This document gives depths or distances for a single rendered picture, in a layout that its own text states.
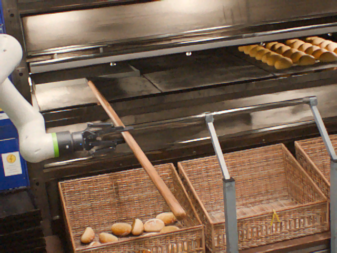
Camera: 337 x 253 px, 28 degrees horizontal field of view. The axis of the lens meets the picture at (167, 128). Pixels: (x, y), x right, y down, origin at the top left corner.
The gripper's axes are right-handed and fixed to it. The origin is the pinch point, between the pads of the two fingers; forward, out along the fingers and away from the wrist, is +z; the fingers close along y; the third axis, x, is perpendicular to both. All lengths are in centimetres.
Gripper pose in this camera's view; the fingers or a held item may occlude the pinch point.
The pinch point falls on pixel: (125, 134)
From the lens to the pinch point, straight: 263.0
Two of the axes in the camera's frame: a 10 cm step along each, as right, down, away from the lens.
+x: 2.5, 2.7, -9.3
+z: 9.7, -1.5, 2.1
